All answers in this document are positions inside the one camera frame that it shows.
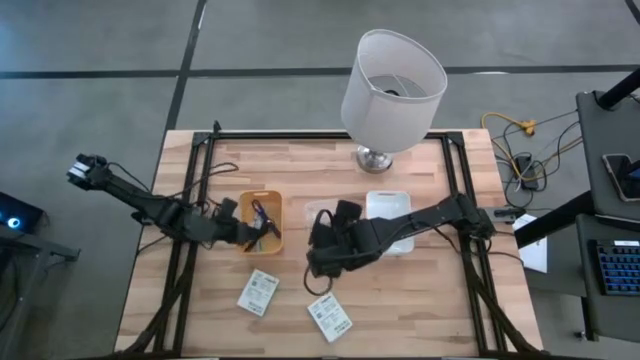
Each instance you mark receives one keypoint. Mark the white plastic bin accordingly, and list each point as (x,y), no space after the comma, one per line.
(387,205)

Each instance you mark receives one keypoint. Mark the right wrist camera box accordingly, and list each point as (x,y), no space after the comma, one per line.
(348,209)

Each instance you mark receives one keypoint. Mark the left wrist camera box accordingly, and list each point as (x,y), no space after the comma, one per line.
(228,206)

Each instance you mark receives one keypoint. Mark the black keyboard with blue keys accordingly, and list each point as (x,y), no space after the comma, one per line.
(620,270)

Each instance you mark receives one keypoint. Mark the black smartphone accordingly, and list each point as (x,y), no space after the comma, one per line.
(620,175)

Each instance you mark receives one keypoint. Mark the white paper sheet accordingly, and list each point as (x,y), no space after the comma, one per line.
(535,250)

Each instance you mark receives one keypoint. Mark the black box with blue light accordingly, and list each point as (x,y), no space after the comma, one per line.
(20,212)

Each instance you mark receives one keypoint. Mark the clear plastic bin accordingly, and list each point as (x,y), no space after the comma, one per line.
(312,207)

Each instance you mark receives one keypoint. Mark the black diagonal strut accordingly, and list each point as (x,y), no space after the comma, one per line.
(555,220)
(620,90)

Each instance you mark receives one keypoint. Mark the black power adapter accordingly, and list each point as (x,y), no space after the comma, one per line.
(526,172)

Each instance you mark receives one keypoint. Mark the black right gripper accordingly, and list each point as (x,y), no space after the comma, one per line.
(350,242)

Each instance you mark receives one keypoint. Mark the small black device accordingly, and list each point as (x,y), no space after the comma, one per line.
(507,214)

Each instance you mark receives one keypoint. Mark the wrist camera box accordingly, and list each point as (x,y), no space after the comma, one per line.
(348,209)
(228,206)

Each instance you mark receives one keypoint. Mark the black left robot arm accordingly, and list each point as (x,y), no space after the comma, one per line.
(150,202)

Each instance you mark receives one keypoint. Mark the black metal stand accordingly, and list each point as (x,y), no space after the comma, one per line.
(30,245)

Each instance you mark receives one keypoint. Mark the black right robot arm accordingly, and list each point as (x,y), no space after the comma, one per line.
(435,215)

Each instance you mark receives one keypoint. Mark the black side desk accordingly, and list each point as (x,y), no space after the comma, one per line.
(595,140)
(587,300)

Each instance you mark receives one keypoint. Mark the table lamp with white shade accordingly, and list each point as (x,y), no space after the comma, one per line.
(385,120)

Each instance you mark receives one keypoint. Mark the orange plastic bin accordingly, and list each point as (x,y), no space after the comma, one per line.
(246,200)

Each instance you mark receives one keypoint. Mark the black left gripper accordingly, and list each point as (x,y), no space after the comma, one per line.
(230,231)

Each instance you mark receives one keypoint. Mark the white printed flat box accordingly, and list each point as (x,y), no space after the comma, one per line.
(329,317)
(257,292)

